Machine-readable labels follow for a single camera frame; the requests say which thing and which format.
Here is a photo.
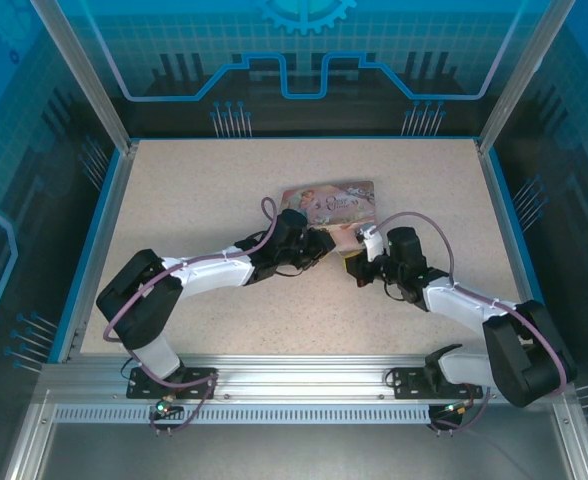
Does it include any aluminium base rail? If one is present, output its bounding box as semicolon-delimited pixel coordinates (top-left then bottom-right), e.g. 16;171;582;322
38;353;571;407

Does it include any aluminium side rail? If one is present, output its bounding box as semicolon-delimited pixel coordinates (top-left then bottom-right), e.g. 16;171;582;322
56;142;140;364
476;139;564;362

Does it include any thin black left gripper cable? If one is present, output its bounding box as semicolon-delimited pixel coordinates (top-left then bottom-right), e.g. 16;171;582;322
273;259;316;279

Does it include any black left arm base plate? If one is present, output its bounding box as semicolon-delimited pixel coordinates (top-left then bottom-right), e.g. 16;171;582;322
126;367;219;401

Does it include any slotted grey cable duct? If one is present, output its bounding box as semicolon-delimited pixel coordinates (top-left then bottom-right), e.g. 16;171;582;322
53;405;433;424

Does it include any aluminium frame post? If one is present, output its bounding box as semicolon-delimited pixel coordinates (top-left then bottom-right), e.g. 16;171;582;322
29;0;138;154
476;0;578;154

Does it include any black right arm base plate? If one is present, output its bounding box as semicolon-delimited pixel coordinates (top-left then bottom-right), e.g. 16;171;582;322
391;367;490;401

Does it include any thin black right gripper cable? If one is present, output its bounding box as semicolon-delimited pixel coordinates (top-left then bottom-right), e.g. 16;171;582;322
381;279;411;304

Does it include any small green LED connector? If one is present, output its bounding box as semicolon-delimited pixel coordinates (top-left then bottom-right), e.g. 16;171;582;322
439;401;476;420
152;396;183;419

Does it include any pink illustrated tin box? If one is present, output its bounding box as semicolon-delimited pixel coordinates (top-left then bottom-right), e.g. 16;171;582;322
279;180;379;252

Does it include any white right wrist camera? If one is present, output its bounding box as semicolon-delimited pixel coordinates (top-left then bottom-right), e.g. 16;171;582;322
355;223;391;262

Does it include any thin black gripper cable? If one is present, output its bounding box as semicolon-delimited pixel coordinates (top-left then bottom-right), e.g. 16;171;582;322
273;259;316;279
381;279;411;304

